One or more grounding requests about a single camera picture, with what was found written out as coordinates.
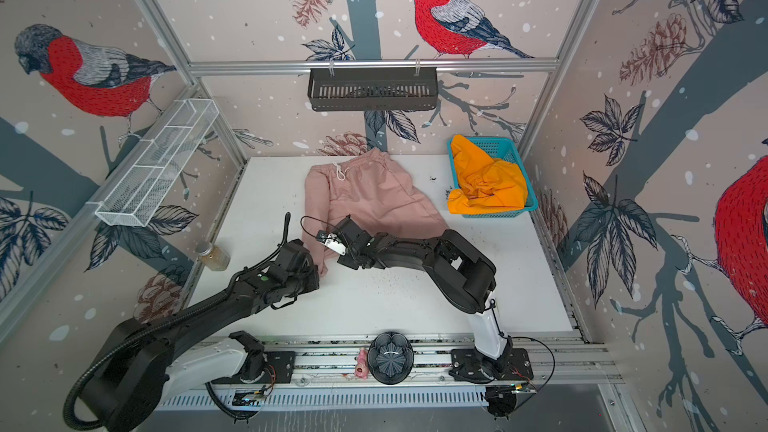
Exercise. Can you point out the small pink toy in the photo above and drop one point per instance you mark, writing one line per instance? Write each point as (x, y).
(361, 366)

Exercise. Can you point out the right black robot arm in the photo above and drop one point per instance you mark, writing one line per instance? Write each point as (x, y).
(463, 274)

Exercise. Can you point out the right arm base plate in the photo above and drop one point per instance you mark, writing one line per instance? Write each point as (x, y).
(469, 365)

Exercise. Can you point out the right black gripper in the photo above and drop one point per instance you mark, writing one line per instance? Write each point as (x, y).
(351, 259)

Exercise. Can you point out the orange shorts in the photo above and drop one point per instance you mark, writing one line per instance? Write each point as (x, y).
(486, 183)

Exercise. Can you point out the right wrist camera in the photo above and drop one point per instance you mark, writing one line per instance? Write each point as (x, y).
(332, 241)

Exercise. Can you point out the white wire mesh basket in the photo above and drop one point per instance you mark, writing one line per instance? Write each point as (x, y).
(143, 187)

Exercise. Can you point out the pink shorts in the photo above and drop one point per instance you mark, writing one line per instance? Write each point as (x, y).
(376, 192)

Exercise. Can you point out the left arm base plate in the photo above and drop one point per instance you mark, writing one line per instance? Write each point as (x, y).
(276, 367)

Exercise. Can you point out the black round flower-shaped bowl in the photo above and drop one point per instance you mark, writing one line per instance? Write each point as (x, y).
(390, 358)

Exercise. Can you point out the teal plastic basket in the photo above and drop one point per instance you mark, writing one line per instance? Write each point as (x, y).
(510, 153)

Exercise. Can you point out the black hanging shelf basket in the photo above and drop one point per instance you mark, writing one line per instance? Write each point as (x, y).
(373, 89)

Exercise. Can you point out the glass jar with lid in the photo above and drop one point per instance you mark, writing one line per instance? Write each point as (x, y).
(212, 256)

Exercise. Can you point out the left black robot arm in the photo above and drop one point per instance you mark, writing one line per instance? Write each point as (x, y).
(143, 364)

